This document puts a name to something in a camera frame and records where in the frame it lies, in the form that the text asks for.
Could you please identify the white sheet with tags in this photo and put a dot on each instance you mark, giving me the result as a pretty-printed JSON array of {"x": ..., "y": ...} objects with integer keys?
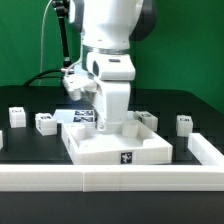
[{"x": 71, "y": 116}]

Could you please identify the white square tabletop part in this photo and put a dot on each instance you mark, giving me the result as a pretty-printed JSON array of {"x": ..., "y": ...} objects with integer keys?
[{"x": 133, "y": 144}]

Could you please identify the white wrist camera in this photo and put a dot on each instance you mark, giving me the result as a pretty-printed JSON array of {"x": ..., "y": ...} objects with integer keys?
[{"x": 110, "y": 67}]

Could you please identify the white fence obstacle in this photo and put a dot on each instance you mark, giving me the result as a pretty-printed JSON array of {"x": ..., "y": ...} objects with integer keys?
[{"x": 207, "y": 175}]

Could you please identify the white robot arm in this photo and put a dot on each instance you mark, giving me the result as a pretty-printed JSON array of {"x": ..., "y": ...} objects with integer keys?
[{"x": 107, "y": 28}]

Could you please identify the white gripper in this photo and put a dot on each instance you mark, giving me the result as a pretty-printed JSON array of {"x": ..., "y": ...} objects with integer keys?
[{"x": 111, "y": 102}]

